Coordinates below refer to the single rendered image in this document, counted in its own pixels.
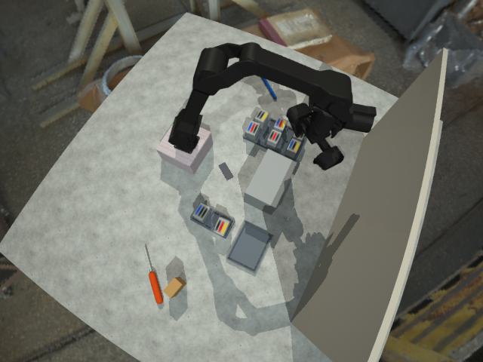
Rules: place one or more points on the dark grey flat bar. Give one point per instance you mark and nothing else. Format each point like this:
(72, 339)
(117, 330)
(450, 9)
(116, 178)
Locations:
(226, 172)

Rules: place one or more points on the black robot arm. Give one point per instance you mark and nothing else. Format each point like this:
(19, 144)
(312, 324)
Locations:
(329, 92)

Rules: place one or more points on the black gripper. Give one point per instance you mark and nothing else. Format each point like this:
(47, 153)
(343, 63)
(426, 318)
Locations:
(300, 120)

